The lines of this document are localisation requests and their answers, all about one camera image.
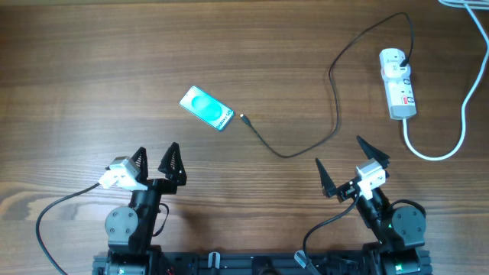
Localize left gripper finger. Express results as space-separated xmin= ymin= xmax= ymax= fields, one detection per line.
xmin=157 ymin=142 xmax=187 ymax=186
xmin=131 ymin=147 xmax=148 ymax=181

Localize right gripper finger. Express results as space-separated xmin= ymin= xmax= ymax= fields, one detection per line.
xmin=315 ymin=158 xmax=337 ymax=198
xmin=356 ymin=135 xmax=390 ymax=169

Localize teal screen Galaxy smartphone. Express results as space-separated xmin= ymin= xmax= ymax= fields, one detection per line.
xmin=179 ymin=86 xmax=235 ymax=131

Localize black USB charging cable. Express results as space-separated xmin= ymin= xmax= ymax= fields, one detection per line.
xmin=239 ymin=11 xmax=416 ymax=159

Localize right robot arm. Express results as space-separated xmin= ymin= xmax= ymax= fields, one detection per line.
xmin=303 ymin=137 xmax=433 ymax=275

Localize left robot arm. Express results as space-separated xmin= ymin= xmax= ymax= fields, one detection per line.
xmin=92 ymin=142 xmax=187 ymax=275

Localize white USB charger plug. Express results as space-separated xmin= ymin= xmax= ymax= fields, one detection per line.
xmin=381 ymin=61 xmax=411 ymax=82

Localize white power strip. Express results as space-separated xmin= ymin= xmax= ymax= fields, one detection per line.
xmin=379 ymin=48 xmax=416 ymax=120

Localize black left camera cable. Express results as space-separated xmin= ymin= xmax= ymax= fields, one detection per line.
xmin=35 ymin=182 xmax=101 ymax=275

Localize black camera cable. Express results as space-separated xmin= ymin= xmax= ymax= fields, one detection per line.
xmin=35 ymin=182 xmax=101 ymax=275
xmin=302 ymin=192 xmax=362 ymax=260

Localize black right camera cable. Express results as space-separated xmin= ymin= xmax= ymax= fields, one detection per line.
xmin=302 ymin=192 xmax=362 ymax=260

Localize white power strip cord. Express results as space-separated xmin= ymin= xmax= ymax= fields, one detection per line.
xmin=402 ymin=3 xmax=489 ymax=162

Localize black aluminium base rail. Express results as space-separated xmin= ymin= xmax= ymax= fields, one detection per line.
xmin=92 ymin=251 xmax=433 ymax=275

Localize white cables at corner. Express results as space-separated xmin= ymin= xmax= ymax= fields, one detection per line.
xmin=437 ymin=0 xmax=489 ymax=11

